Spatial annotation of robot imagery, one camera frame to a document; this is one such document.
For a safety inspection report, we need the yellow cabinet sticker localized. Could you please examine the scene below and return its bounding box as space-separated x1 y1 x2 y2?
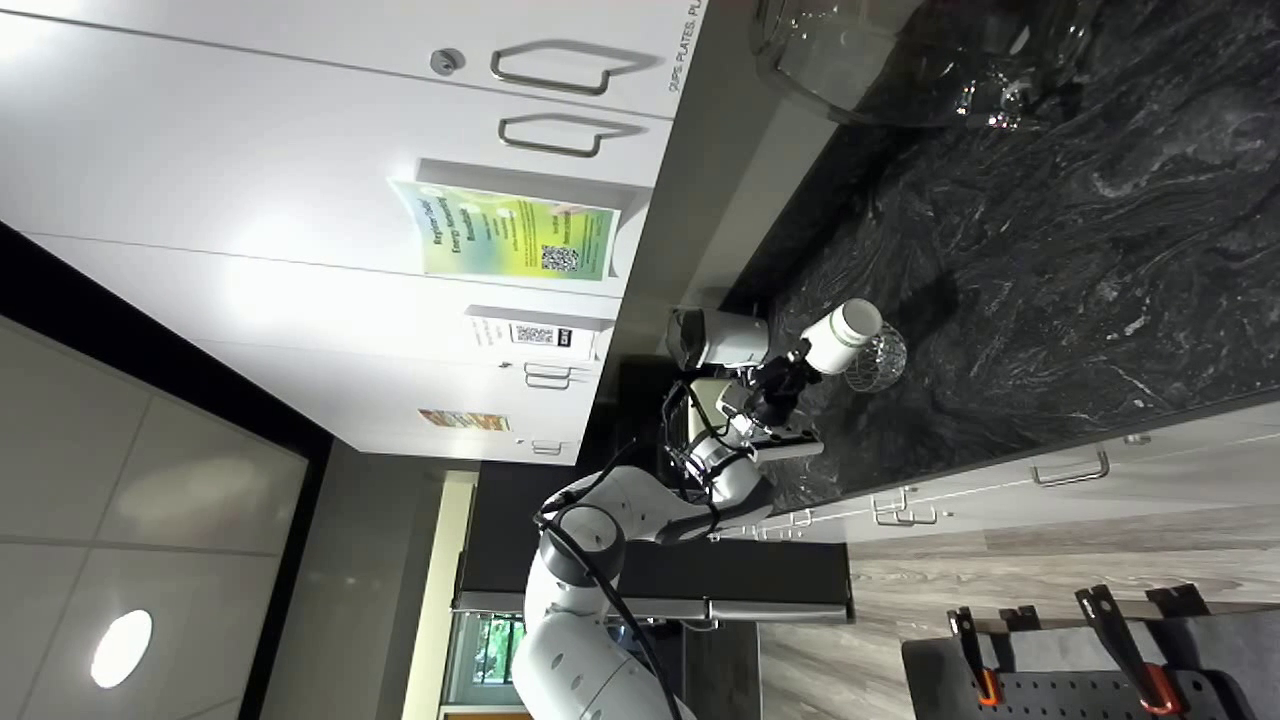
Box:
414 404 517 438

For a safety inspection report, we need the window with greenery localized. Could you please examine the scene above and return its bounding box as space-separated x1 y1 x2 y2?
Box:
444 604 530 714

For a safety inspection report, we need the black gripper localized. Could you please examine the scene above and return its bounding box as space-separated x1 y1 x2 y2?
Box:
727 347 827 438

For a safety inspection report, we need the black orange clamp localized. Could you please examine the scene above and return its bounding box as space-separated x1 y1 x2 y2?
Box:
1073 579 1184 720
944 604 1010 714

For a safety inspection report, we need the silver cabinet handle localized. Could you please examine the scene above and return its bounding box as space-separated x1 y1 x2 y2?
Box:
907 484 961 529
519 362 579 395
867 490 923 533
494 114 649 164
1026 450 1116 490
488 40 662 104

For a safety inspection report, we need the large clear glass bowl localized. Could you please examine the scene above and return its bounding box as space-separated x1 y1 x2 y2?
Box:
742 0 1077 131

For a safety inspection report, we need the small cut crystal bowl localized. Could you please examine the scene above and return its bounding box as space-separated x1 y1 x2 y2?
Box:
852 325 917 399

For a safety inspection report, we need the black perforated plate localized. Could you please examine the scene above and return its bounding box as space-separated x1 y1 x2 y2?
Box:
974 664 1256 720

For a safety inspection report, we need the black stand platform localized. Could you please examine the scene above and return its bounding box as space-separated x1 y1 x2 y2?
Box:
616 536 856 630

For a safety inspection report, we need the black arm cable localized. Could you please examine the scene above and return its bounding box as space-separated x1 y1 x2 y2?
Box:
529 375 703 644

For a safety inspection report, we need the white cup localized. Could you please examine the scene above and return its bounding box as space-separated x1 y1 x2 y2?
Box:
796 296 886 379

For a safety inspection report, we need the white barcode label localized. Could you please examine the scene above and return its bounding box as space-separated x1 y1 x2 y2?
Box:
463 306 618 362

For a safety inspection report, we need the green yellow flyer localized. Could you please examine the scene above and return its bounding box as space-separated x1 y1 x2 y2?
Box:
392 177 618 287

